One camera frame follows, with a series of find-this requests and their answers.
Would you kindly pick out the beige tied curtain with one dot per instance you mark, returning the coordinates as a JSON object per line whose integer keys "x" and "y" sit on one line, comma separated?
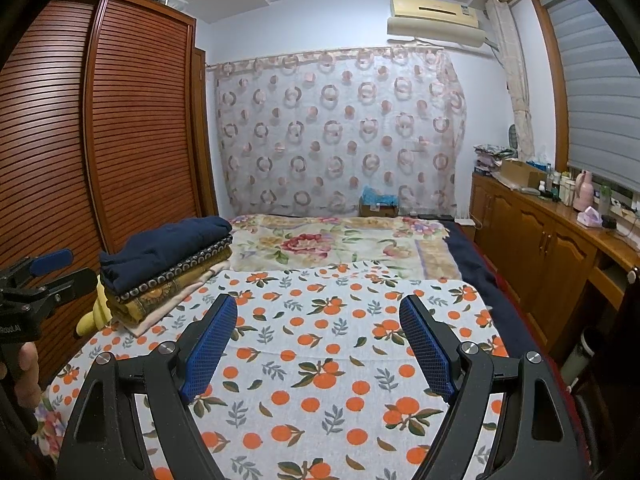
{"x": 515, "y": 85}

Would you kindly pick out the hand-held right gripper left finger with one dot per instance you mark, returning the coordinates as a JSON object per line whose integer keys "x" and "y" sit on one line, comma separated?
{"x": 210, "y": 350}

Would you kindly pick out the grey fan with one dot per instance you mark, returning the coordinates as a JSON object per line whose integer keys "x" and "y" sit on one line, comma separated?
{"x": 513, "y": 135}

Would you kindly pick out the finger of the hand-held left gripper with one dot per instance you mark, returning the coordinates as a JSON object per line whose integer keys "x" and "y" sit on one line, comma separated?
{"x": 65, "y": 287}
{"x": 50, "y": 258}

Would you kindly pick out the floral blanket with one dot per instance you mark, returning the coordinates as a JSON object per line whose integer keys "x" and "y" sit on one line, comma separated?
{"x": 340, "y": 245}

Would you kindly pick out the stack of folded fabrics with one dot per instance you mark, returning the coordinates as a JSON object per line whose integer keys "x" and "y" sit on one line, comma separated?
{"x": 492, "y": 157}

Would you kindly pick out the open cardboard box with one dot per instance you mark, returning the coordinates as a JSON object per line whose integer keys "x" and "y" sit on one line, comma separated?
{"x": 522, "y": 172}

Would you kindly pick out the grey window blind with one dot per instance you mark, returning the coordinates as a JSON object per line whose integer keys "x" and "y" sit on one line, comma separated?
{"x": 600, "y": 100}

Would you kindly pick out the clear storage box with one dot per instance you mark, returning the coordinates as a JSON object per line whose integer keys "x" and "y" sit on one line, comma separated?
{"x": 170, "y": 0}

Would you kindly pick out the green bottle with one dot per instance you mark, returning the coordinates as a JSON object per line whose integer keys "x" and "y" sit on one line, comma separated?
{"x": 605, "y": 197}

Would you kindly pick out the cream wall air conditioner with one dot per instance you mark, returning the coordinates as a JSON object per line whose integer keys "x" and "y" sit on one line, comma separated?
{"x": 435, "y": 20}

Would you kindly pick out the orange fruit print bed sheet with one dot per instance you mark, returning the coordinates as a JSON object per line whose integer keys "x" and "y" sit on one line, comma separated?
{"x": 325, "y": 335}

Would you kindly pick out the small cardboard box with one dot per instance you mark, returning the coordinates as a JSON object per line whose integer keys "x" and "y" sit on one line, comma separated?
{"x": 377, "y": 211}

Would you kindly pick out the wooden cabinet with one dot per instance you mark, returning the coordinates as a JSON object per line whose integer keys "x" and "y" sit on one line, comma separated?
{"x": 540, "y": 250}

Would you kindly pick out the navy blanket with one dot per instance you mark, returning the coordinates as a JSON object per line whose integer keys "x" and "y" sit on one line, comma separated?
{"x": 480, "y": 270}

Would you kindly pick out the group of white bottles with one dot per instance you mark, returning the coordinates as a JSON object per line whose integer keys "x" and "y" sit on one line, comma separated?
{"x": 562, "y": 190}

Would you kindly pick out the wooden louvered wardrobe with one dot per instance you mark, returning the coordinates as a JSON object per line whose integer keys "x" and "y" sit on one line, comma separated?
{"x": 125, "y": 135}

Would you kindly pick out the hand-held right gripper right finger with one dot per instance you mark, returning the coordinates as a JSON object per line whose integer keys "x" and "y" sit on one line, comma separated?
{"x": 425, "y": 350}

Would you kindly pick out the yellow plush toy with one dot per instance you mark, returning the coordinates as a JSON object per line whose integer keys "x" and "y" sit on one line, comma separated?
{"x": 97, "y": 315}

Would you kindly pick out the pink bottle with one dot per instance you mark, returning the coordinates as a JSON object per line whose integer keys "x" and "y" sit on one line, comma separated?
{"x": 584, "y": 192}

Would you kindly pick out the navy printed t-shirt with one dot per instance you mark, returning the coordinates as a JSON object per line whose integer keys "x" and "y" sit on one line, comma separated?
{"x": 170, "y": 245}

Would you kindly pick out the white bin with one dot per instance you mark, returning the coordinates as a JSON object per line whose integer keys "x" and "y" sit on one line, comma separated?
{"x": 577, "y": 360}

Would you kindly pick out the person's left hand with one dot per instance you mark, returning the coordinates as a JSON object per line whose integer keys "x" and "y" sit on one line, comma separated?
{"x": 27, "y": 375}

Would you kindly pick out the beige folded cloth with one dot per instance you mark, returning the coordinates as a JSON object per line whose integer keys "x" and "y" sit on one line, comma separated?
{"x": 150, "y": 322}

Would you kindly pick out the yellow patterned folded cloth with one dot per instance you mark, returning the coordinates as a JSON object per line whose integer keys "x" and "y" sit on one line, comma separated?
{"x": 165, "y": 295}

